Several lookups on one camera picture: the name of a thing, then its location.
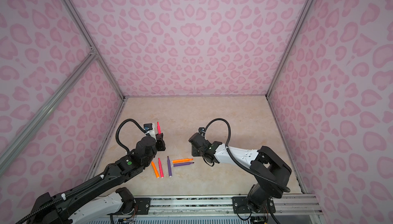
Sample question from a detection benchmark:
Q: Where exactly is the pink highlighter pen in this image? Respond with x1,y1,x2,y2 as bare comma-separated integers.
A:
157,122,161,134
158,158,164,178

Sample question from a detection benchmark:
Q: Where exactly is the purple highlighter pen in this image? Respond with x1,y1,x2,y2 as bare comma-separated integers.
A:
173,162,194,167
167,156,173,178

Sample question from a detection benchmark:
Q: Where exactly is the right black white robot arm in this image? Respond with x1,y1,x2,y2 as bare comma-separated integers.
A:
188,133,292,213

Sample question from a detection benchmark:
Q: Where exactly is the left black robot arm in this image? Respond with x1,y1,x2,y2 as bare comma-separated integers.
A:
17,133,165,224

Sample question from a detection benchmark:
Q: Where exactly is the orange highlighter pen right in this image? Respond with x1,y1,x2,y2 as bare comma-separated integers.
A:
172,159,193,164

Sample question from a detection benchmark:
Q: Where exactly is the orange highlighter pen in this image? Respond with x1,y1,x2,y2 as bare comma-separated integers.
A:
172,159,193,164
151,162,160,179

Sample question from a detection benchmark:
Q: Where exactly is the orange highlighter pen left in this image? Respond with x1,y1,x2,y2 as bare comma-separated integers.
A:
151,162,160,179

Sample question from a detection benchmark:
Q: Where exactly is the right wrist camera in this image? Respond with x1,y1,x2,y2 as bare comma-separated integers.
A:
198,127,205,134

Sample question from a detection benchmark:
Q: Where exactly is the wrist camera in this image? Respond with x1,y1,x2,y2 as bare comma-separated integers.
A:
198,127,205,134
143,123,156,139

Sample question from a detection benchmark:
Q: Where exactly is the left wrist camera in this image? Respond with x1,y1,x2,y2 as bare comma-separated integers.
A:
143,123,156,139

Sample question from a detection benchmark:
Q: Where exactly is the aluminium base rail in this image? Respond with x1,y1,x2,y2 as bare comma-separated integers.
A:
61,195,326,224

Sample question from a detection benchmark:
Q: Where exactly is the diagonal aluminium frame bar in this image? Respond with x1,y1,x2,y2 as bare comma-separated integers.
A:
1,51,97,175

